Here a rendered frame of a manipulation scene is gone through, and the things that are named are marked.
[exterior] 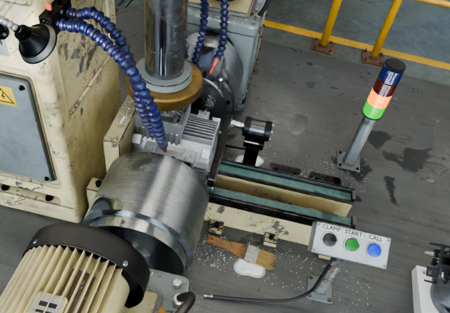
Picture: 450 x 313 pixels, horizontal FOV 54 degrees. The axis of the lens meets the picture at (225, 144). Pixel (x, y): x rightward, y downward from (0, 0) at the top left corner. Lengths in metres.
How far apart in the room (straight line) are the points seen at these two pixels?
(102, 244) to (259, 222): 0.71
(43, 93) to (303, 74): 1.20
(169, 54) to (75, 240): 0.48
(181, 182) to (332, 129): 0.86
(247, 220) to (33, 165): 0.58
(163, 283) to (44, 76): 0.46
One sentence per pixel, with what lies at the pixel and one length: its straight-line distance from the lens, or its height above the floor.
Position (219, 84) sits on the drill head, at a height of 1.12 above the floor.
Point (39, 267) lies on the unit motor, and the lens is 0.63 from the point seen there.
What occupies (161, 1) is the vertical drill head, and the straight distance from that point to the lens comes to 0.90.
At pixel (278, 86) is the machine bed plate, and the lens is 1.81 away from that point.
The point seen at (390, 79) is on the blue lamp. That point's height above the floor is 1.18.
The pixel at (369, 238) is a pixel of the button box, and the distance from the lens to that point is 1.06.
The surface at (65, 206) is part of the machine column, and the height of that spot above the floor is 0.88.
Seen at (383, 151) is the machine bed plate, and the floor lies 0.80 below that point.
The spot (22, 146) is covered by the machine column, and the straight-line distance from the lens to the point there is 1.13.
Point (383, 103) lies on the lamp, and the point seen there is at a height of 1.10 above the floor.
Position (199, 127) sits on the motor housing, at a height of 1.10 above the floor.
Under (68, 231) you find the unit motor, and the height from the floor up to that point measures 1.36.
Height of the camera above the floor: 1.89
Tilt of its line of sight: 46 degrees down
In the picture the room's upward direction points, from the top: 10 degrees clockwise
